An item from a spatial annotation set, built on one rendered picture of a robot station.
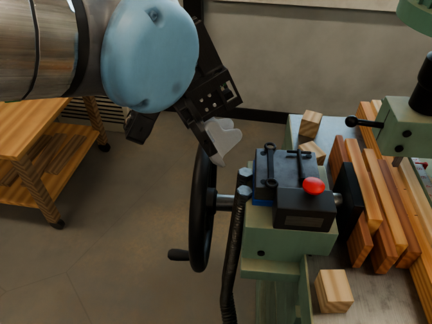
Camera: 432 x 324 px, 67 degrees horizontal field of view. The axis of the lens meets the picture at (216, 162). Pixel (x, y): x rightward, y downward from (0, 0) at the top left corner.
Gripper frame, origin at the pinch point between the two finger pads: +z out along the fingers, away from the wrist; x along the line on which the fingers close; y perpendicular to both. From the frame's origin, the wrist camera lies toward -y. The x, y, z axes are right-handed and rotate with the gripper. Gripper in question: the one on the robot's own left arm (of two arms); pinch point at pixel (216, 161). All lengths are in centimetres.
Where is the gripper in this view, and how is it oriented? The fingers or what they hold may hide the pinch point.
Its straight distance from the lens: 50.8
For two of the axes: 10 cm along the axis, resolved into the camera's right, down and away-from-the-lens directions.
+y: 8.6, -5.2, -0.1
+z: 4.2, 6.8, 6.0
